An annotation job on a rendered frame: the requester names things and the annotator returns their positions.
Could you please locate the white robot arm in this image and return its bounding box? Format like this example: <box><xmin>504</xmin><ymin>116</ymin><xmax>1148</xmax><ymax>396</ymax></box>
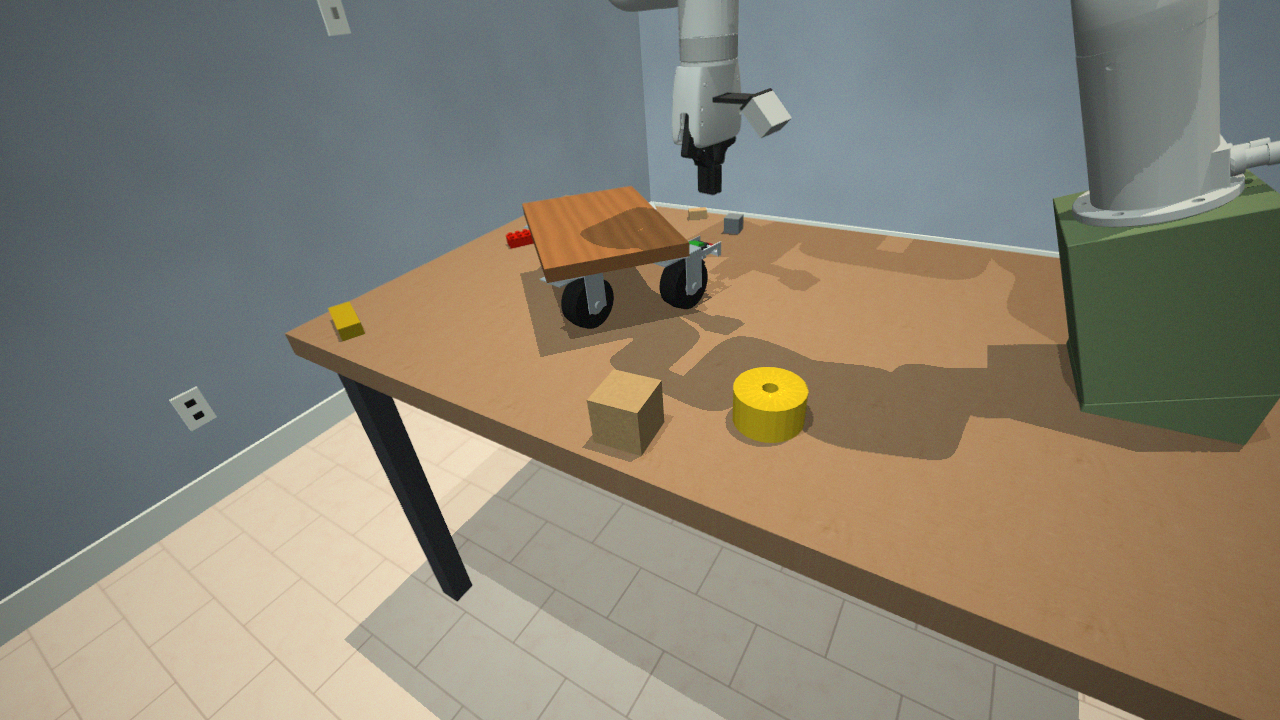
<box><xmin>609</xmin><ymin>0</ymin><xmax>1280</xmax><ymax>227</ymax></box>

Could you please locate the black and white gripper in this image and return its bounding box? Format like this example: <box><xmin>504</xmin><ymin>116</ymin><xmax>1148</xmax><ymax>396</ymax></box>
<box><xmin>672</xmin><ymin>56</ymin><xmax>742</xmax><ymax>195</ymax></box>

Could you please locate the tan cube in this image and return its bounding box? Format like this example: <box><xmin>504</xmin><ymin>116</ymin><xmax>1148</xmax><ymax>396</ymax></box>
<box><xmin>588</xmin><ymin>369</ymin><xmax>664</xmax><ymax>456</ymax></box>

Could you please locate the yellow rectangular block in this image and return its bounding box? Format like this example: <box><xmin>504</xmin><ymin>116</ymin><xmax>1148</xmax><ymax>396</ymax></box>
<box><xmin>328</xmin><ymin>302</ymin><xmax>365</xmax><ymax>341</ymax></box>

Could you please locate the wooden wheeled dolly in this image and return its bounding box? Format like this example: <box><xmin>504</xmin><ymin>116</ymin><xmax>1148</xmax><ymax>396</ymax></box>
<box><xmin>522</xmin><ymin>186</ymin><xmax>721</xmax><ymax>329</ymax></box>

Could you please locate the red toy brick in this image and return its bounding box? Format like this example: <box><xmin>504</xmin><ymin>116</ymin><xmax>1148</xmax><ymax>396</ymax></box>
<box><xmin>506</xmin><ymin>229</ymin><xmax>532</xmax><ymax>249</ymax></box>

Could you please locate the yellow roll with center hole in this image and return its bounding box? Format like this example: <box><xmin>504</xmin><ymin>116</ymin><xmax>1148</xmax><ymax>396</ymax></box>
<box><xmin>733</xmin><ymin>366</ymin><xmax>808</xmax><ymax>443</ymax></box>

